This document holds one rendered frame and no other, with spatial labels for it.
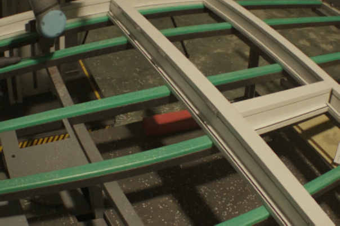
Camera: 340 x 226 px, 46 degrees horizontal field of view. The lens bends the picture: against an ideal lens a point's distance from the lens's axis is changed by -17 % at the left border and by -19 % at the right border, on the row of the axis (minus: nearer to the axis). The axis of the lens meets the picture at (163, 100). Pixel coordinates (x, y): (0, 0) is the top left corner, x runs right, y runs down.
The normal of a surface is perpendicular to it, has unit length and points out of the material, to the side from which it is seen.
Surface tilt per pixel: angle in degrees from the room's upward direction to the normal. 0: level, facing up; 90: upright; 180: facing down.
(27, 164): 0
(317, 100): 90
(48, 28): 75
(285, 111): 90
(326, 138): 0
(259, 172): 90
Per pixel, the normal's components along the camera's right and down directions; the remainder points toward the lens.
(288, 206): -0.91, 0.18
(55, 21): 0.43, 0.28
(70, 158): 0.04, -0.84
